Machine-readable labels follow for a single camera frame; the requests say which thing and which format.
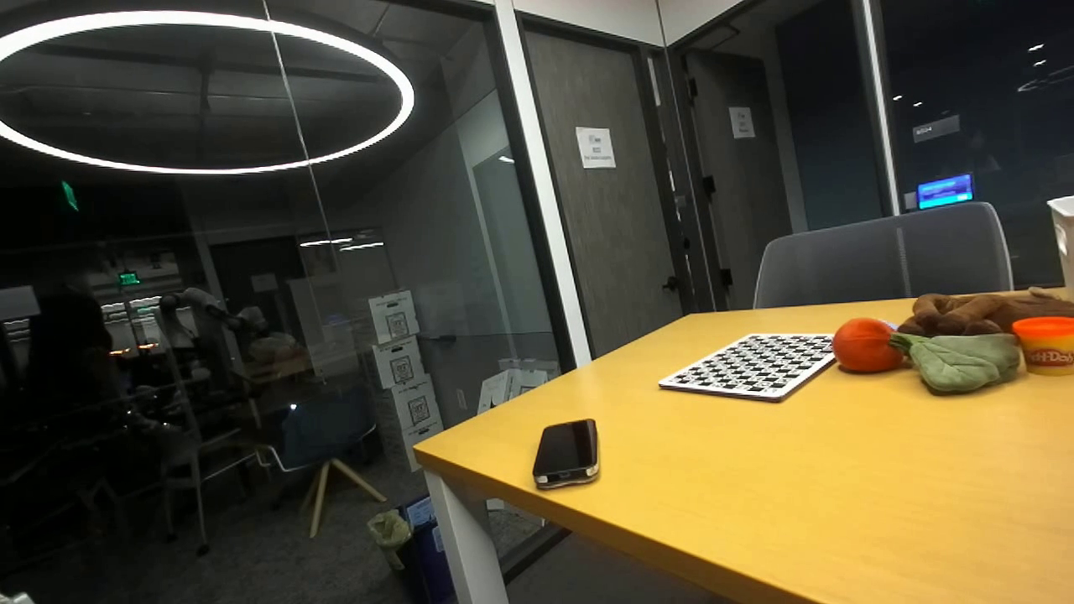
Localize blue lit screen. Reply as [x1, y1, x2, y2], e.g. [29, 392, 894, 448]
[915, 176, 972, 213]

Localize brown cloth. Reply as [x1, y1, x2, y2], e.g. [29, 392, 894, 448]
[900, 289, 1074, 336]

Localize orange container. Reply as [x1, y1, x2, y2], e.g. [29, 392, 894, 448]
[1013, 316, 1074, 371]

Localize grey office chair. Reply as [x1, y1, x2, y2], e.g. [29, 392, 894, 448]
[753, 200, 1013, 309]

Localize black smartphone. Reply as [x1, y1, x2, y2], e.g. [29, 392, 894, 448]
[534, 420, 600, 489]

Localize orange ball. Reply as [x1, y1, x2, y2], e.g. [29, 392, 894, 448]
[833, 319, 904, 372]

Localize stacked white boxes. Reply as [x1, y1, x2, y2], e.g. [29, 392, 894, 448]
[369, 293, 442, 444]

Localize paper sign on glass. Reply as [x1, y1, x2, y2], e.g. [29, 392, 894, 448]
[728, 109, 756, 142]

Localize blue chair wooden legs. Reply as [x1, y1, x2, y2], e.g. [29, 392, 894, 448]
[268, 396, 383, 533]

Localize white keyboard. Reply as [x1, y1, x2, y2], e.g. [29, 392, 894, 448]
[660, 334, 833, 404]

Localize green cloth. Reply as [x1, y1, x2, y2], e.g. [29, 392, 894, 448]
[894, 334, 1019, 396]

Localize paper sign on door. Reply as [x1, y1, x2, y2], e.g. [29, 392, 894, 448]
[574, 128, 616, 173]

